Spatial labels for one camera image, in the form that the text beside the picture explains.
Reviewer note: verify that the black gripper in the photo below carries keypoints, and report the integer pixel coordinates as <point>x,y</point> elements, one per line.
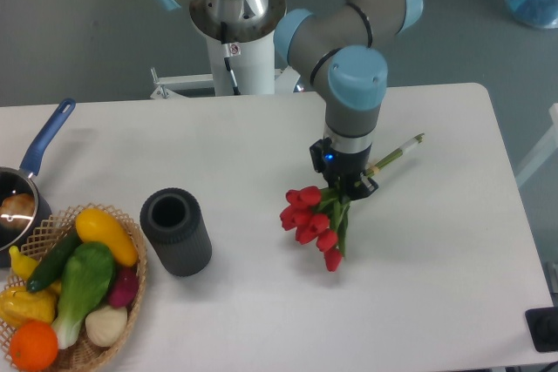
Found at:
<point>343,172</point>

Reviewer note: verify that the red tulip bouquet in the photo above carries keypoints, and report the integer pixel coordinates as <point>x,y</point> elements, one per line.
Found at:
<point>320,216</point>

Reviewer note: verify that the dark grey ribbed vase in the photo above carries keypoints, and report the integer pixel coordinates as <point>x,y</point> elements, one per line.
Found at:
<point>172,221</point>

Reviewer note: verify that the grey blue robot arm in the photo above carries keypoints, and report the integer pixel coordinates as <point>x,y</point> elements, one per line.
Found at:
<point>336,55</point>

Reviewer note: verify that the red purple radish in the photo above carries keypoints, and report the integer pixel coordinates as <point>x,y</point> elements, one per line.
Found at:
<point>124,289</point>

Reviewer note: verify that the black device at edge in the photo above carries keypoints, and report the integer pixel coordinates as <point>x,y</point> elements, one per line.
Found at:
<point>542,325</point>

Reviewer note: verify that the yellow squash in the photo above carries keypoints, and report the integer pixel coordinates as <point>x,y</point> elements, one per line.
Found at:
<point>95,225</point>

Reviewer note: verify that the green bok choy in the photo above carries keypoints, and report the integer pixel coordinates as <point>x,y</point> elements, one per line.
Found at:
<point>85,282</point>

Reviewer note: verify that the white garlic bulb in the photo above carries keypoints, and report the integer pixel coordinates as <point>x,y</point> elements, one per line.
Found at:
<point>105,325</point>

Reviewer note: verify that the dark green cucumber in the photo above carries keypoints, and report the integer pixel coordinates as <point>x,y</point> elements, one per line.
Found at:
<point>51,267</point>

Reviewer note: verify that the woven wicker basket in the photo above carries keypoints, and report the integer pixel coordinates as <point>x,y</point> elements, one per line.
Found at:
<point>83,355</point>

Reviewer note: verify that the brown bread roll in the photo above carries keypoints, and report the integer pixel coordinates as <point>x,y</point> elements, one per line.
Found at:
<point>17,211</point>

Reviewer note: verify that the yellow banana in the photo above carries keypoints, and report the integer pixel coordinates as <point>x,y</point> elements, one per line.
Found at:
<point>21,264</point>

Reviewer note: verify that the yellow bell pepper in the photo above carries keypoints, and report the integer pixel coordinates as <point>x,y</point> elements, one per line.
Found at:
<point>18,306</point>

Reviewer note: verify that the orange fruit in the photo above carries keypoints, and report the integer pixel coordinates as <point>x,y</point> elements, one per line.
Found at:
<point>34,346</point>

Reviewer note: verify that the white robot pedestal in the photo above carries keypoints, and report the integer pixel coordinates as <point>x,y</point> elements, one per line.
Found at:
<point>236,69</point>

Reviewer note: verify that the white frame at right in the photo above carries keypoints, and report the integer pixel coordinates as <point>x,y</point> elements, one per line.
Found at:
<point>540,152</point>

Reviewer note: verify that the blue handled saucepan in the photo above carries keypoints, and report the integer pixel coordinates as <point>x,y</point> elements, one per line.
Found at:
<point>20,180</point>

